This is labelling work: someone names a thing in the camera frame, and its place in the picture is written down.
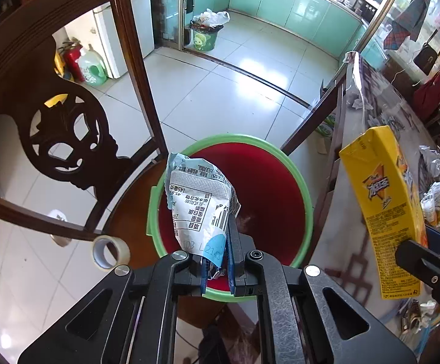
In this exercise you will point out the slatted dark wooden chair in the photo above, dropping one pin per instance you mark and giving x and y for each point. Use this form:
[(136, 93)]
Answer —
[(335, 129)]

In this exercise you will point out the green cartoon kitchen bin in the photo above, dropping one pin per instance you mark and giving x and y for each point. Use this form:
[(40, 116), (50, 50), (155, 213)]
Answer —
[(205, 41)]

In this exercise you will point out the red bin with green rim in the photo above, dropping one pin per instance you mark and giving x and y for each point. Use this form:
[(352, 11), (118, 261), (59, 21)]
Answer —
[(265, 197)]

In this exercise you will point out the carved dark wooden chair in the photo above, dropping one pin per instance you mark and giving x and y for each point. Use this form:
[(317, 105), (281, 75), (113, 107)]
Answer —
[(15, 34)]

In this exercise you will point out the red fire extinguisher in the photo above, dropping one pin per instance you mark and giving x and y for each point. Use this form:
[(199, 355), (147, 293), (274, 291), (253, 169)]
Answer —
[(73, 62)]

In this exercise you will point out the white refrigerator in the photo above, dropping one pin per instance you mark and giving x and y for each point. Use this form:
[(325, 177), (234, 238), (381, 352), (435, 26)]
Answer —
[(110, 34)]

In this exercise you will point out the yellow toy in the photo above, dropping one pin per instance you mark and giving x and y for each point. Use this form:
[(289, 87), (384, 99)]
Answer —
[(58, 64)]

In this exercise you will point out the black hanging towel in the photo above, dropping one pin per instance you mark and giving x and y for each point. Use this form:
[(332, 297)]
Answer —
[(189, 0)]

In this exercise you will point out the clear plastic bin bag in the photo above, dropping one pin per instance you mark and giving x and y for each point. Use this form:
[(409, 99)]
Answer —
[(214, 19)]

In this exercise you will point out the small printed paper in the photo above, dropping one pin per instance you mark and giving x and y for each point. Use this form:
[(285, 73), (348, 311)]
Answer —
[(358, 98)]

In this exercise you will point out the large printed paper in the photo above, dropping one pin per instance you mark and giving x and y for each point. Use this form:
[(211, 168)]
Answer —
[(431, 159)]

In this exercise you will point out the black shoulder bag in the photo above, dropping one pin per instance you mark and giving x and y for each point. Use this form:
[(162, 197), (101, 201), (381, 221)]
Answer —
[(426, 58)]

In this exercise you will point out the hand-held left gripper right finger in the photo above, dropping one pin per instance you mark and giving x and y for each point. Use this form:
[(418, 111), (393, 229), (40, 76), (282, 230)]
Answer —
[(230, 269)]

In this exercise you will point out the red hanging garment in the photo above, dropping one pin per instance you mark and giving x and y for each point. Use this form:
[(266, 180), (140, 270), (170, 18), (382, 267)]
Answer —
[(432, 94)]

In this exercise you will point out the white blue snack wrapper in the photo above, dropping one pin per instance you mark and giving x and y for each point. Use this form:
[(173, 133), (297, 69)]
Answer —
[(197, 204)]

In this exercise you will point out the glass-topped dining table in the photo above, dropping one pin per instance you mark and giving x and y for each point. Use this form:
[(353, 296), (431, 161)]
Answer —
[(383, 102)]

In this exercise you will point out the green detergent bottle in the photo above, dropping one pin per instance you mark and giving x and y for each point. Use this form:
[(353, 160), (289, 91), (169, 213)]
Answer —
[(93, 69)]

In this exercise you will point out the green white carton box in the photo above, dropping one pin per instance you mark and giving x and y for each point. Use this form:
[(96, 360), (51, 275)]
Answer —
[(325, 127)]

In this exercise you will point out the clear tape roll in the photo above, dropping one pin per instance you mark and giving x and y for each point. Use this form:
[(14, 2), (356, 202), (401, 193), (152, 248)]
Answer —
[(123, 252)]

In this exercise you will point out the white yellow plastic wrapper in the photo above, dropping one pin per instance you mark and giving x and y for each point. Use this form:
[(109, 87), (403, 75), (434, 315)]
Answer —
[(436, 204)]

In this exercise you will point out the plaid hanging cloth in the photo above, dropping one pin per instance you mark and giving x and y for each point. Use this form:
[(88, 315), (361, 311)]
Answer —
[(409, 15)]

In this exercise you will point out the teal kitchen cabinets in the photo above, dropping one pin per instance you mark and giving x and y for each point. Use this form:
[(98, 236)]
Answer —
[(299, 11)]

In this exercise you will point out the yellow drink carton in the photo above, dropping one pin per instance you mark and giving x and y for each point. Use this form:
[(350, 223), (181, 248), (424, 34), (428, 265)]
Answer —
[(383, 204)]

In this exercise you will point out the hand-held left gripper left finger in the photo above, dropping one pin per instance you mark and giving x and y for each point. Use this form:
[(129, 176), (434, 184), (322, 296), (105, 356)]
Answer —
[(204, 278)]

